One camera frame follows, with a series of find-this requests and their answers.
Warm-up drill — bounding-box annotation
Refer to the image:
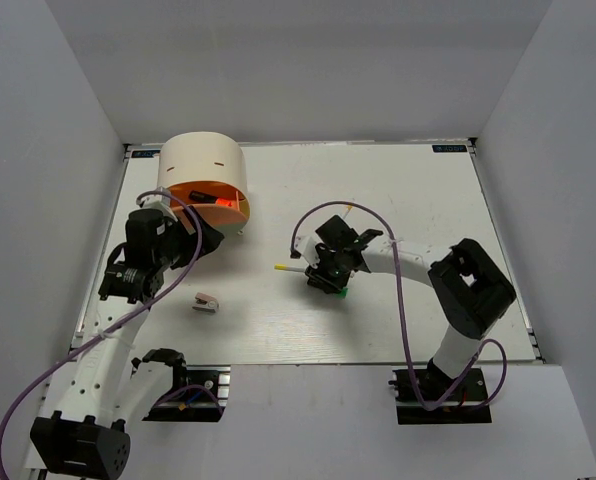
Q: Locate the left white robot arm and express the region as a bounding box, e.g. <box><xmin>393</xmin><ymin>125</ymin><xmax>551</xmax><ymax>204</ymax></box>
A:
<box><xmin>30</xmin><ymin>206</ymin><xmax>224</xmax><ymax>479</ymax></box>

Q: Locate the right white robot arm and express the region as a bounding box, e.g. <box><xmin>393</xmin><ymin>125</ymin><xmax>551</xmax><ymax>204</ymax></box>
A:
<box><xmin>291</xmin><ymin>215</ymin><xmax>517</xmax><ymax>399</ymax></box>

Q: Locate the pink highlighter black body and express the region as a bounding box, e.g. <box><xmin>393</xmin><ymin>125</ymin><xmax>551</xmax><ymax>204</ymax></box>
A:
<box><xmin>215</xmin><ymin>198</ymin><xmax>234</xmax><ymax>208</ymax></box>

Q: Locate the cream cylindrical drawer organizer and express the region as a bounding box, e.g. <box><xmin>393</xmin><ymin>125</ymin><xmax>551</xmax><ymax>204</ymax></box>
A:
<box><xmin>156</xmin><ymin>131</ymin><xmax>252</xmax><ymax>236</ymax></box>

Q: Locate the pink white mini stapler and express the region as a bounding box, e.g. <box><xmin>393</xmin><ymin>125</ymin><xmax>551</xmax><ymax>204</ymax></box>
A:
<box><xmin>192</xmin><ymin>292</ymin><xmax>219</xmax><ymax>314</ymax></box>

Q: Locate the white pen yellow cap lower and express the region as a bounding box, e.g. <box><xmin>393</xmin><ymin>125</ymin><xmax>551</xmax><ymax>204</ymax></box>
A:
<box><xmin>274</xmin><ymin>264</ymin><xmax>306</xmax><ymax>274</ymax></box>

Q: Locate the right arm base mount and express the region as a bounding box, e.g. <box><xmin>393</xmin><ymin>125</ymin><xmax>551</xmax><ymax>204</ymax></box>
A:
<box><xmin>387</xmin><ymin>368</ymin><xmax>494</xmax><ymax>427</ymax></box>

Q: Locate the orange highlighter black body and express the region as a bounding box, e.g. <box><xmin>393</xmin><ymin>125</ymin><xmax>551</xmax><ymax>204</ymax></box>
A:
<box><xmin>189</xmin><ymin>190</ymin><xmax>217</xmax><ymax>204</ymax></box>

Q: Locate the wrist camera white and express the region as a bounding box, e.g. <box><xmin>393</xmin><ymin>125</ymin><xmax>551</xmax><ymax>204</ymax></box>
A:
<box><xmin>136</xmin><ymin>187</ymin><xmax>173</xmax><ymax>215</ymax></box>
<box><xmin>290</xmin><ymin>235</ymin><xmax>319</xmax><ymax>266</ymax></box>

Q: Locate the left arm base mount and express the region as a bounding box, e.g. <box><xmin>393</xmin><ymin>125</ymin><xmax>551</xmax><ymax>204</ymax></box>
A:
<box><xmin>144</xmin><ymin>366</ymin><xmax>231</xmax><ymax>423</ymax></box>

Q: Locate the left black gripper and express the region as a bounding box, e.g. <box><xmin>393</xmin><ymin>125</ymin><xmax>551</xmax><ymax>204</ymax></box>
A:
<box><xmin>155</xmin><ymin>205</ymin><xmax>225</xmax><ymax>270</ymax></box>

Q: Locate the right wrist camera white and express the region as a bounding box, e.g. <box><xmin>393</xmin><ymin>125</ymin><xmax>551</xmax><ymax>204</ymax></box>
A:
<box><xmin>290</xmin><ymin>235</ymin><xmax>319</xmax><ymax>266</ymax></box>

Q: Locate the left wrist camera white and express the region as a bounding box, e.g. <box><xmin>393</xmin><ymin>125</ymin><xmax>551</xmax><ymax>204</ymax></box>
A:
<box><xmin>136</xmin><ymin>187</ymin><xmax>173</xmax><ymax>215</ymax></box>

